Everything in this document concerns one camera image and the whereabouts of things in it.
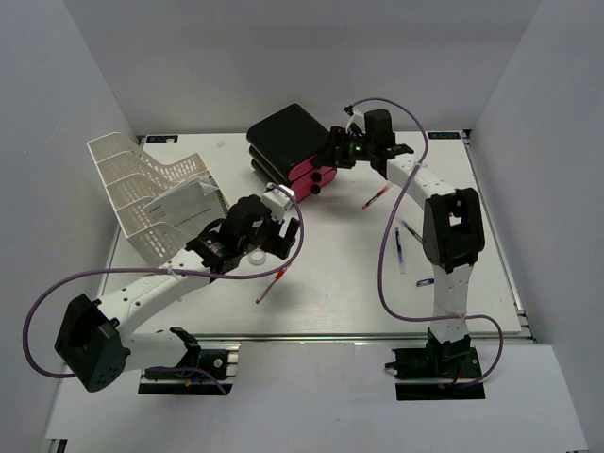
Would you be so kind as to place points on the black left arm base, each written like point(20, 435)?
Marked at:
point(200, 370)

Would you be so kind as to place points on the clear tape roll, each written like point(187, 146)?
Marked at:
point(257, 257)

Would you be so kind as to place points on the white Canon safety booklet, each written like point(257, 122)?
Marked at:
point(189, 206)

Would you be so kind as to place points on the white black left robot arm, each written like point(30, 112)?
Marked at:
point(99, 339)

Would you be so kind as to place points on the blue capped clear pen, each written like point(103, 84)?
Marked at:
point(400, 252)

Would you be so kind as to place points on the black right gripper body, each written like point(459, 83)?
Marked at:
point(353, 147)

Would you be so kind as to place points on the red gel pen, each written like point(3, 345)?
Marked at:
point(276, 279)

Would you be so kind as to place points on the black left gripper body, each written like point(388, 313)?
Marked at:
point(265, 237)

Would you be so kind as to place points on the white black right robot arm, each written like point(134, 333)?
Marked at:
point(452, 229)

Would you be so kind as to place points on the orange capped dark pen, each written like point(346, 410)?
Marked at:
point(376, 197)

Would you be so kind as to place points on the purple capped clear pen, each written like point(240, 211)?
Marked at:
point(409, 228)

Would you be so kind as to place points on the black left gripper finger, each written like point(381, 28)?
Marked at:
point(292, 229)
point(281, 247)

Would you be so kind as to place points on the black pink drawer organizer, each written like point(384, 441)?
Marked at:
point(282, 147)

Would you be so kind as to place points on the blue ballpoint pen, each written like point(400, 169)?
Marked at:
point(425, 282)

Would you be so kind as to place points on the white perforated file tray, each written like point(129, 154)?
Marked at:
point(132, 178)

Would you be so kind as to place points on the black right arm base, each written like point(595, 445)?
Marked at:
point(437, 371)

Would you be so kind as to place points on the aluminium table edge rail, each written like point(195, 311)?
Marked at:
point(523, 336)

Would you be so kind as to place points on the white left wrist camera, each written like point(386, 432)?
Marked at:
point(278, 199)

